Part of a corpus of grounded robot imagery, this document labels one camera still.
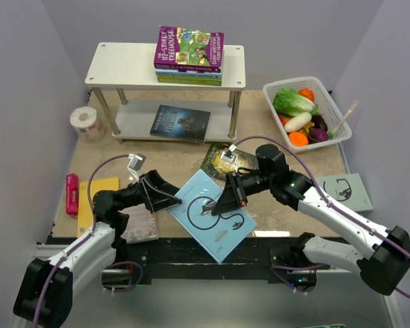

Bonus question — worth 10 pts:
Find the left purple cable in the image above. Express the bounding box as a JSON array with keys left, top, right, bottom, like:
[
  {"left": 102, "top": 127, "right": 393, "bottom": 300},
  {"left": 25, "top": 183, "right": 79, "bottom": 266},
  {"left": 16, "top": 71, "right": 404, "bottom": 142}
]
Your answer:
[{"left": 32, "top": 154, "right": 144, "bottom": 327}]

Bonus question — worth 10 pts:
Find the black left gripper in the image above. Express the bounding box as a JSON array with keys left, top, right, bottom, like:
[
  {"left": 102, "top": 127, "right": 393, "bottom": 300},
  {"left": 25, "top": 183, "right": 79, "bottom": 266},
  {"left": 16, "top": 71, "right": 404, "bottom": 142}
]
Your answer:
[{"left": 119, "top": 169, "right": 185, "bottom": 213}]

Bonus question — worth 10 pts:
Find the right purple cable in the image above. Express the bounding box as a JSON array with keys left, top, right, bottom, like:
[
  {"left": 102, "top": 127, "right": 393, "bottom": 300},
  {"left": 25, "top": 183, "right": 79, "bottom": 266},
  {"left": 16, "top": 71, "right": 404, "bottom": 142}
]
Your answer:
[{"left": 234, "top": 135, "right": 410, "bottom": 303}]

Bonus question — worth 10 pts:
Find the white radish toy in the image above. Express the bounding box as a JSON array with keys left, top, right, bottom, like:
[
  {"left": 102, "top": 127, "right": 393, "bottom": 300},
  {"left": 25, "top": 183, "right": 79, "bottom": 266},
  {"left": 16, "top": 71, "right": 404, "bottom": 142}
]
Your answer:
[{"left": 284, "top": 112, "right": 312, "bottom": 133}]

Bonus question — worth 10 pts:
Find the white two-tier shelf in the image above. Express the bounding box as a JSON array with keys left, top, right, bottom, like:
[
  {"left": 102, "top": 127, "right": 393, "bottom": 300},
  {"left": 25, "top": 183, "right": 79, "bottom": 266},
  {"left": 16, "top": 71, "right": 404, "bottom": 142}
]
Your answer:
[{"left": 85, "top": 42, "right": 246, "bottom": 143}]

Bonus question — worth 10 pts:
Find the purple onion toy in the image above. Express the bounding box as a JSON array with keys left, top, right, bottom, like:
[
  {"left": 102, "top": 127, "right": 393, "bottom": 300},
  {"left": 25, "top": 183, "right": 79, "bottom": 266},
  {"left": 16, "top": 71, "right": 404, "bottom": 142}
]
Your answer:
[{"left": 308, "top": 128, "right": 329, "bottom": 143}]

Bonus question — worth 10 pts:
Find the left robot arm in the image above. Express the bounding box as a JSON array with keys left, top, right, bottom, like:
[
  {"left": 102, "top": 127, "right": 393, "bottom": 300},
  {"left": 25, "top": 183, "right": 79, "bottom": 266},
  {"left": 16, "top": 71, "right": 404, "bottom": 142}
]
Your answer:
[{"left": 13, "top": 170, "right": 182, "bottom": 327}]

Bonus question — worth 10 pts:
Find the yellow book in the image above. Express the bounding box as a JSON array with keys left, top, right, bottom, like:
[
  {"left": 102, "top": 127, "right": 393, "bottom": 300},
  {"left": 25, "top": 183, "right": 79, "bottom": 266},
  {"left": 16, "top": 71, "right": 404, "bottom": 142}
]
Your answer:
[{"left": 77, "top": 177, "right": 120, "bottom": 237}]

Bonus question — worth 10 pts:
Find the dark green illustrated book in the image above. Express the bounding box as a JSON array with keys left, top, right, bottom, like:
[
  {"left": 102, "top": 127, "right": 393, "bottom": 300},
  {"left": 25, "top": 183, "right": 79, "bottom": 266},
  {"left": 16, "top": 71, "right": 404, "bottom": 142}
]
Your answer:
[{"left": 200, "top": 143, "right": 258, "bottom": 180}]

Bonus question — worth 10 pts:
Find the dark glossy hardcover book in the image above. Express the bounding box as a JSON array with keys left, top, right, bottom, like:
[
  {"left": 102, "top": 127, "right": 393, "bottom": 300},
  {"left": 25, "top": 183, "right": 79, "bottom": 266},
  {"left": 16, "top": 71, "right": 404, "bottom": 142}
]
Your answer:
[{"left": 150, "top": 105, "right": 210, "bottom": 143}]

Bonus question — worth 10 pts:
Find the white plastic basket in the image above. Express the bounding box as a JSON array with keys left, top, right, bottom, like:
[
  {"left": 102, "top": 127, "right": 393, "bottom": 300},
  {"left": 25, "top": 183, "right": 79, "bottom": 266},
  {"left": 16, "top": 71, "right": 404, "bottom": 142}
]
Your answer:
[{"left": 262, "top": 77, "right": 352, "bottom": 152}]

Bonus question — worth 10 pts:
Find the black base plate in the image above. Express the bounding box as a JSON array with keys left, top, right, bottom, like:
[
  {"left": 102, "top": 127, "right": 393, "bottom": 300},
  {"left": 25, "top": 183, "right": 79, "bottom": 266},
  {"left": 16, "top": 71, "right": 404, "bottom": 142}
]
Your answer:
[{"left": 114, "top": 233, "right": 327, "bottom": 288}]

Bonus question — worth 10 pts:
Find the purple Treehouse paperback book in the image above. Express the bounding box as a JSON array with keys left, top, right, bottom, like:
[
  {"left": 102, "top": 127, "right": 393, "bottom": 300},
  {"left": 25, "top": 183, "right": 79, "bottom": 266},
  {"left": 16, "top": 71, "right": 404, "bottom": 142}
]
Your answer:
[{"left": 154, "top": 25, "right": 225, "bottom": 72}]

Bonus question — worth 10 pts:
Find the yellow pepper toy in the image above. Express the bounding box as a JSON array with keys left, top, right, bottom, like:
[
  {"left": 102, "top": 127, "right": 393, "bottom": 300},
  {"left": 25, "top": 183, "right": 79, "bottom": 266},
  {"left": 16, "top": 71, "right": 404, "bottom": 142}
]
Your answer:
[{"left": 301, "top": 122, "right": 315, "bottom": 136}]

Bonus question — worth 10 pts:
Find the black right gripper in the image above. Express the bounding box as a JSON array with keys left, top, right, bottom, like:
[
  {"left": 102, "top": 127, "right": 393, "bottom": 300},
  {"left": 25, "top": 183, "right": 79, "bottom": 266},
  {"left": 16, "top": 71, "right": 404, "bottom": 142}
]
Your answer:
[{"left": 213, "top": 170, "right": 275, "bottom": 215}]

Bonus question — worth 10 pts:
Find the orange pumpkin toy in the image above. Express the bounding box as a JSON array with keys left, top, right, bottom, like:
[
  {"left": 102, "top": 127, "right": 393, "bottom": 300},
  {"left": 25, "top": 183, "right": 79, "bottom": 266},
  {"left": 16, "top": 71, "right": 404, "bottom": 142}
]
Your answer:
[{"left": 298, "top": 88, "right": 315, "bottom": 102}]

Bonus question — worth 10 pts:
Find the green lettuce toy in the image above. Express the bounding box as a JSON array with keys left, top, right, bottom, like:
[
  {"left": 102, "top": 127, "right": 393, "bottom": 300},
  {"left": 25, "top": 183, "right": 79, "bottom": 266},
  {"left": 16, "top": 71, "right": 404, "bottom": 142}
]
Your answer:
[{"left": 273, "top": 88, "right": 318, "bottom": 117}]

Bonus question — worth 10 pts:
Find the grey-green cat book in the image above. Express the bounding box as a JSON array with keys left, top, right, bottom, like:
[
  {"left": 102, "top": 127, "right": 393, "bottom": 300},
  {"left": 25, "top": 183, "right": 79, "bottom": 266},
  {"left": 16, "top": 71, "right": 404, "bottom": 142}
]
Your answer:
[{"left": 316, "top": 173, "right": 374, "bottom": 213}]

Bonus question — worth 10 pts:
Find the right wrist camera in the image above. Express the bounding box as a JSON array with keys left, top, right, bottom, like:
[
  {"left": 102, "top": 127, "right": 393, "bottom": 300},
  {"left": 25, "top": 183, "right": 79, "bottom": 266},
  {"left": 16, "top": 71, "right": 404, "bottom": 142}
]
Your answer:
[{"left": 220, "top": 144, "right": 238, "bottom": 171}]

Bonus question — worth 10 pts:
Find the purple cable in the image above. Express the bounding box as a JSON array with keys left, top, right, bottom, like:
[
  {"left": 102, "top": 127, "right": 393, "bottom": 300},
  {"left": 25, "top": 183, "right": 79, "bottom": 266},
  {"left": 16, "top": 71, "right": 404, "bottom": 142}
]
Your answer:
[
  {"left": 32, "top": 154, "right": 144, "bottom": 327},
  {"left": 234, "top": 135, "right": 410, "bottom": 303}
]

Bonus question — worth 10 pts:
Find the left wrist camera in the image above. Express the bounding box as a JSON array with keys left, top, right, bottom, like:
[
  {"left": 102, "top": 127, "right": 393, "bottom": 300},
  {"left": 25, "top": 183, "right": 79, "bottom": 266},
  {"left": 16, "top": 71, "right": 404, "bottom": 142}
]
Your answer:
[{"left": 126, "top": 154, "right": 146, "bottom": 182}]

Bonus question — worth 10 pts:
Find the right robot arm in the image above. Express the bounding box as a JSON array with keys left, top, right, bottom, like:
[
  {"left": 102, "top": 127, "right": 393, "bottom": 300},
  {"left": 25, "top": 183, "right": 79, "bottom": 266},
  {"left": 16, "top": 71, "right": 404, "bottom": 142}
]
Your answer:
[{"left": 212, "top": 144, "right": 410, "bottom": 295}]

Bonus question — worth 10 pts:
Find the orange carrot toy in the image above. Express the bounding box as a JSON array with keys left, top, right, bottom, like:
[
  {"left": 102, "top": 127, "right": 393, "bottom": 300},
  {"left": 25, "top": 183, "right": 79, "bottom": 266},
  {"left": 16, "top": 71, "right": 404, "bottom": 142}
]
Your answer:
[{"left": 288, "top": 131, "right": 309, "bottom": 147}]

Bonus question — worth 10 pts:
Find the red pepper toy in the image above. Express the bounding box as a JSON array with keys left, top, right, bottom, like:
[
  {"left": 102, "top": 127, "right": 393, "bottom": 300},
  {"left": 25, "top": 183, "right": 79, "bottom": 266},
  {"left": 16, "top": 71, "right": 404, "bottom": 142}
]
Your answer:
[{"left": 278, "top": 114, "right": 287, "bottom": 126}]

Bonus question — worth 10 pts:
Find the green cartoon paperback book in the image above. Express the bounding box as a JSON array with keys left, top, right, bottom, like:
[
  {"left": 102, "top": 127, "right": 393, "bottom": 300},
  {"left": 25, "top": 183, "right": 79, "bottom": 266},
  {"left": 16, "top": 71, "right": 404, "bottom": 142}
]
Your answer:
[{"left": 156, "top": 76, "right": 222, "bottom": 87}]

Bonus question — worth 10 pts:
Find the toilet paper roll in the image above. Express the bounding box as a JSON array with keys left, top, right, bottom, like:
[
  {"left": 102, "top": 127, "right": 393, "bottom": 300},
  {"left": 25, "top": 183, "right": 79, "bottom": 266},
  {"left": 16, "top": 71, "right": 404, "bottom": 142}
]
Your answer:
[{"left": 70, "top": 106, "right": 106, "bottom": 142}]

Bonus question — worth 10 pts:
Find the light blue cat book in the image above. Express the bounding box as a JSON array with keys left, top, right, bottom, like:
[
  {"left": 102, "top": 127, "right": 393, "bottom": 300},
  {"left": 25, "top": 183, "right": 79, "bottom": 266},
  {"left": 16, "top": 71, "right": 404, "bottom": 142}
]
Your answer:
[{"left": 168, "top": 169, "right": 257, "bottom": 264}]

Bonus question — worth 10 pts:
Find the green onion toy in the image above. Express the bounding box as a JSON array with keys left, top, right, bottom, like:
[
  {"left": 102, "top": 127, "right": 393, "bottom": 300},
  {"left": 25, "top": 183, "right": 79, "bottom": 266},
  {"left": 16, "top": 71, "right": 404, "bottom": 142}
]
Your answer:
[{"left": 328, "top": 100, "right": 359, "bottom": 139}]

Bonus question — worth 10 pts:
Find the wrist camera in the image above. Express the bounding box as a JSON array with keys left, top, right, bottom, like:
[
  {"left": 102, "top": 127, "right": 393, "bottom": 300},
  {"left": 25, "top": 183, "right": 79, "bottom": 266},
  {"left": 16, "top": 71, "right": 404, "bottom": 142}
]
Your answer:
[
  {"left": 220, "top": 144, "right": 238, "bottom": 171},
  {"left": 126, "top": 154, "right": 146, "bottom": 182}
]

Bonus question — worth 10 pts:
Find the blue Treehouse paperback book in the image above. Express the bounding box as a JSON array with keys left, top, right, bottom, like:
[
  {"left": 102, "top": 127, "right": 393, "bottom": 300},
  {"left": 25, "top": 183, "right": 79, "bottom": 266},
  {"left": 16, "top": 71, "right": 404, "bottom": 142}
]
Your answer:
[{"left": 155, "top": 69, "right": 222, "bottom": 80}]

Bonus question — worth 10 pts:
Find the floral pastel notebook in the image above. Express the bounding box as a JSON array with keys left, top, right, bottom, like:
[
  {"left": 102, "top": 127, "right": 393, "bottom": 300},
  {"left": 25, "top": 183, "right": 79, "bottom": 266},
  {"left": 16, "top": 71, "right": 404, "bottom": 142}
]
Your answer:
[{"left": 121, "top": 205, "right": 159, "bottom": 244}]

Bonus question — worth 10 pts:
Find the purple eggplant toy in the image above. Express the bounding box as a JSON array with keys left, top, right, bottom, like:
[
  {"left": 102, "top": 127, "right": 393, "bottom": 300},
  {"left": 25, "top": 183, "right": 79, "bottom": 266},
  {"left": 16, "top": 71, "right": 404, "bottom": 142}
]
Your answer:
[{"left": 311, "top": 114, "right": 328, "bottom": 132}]

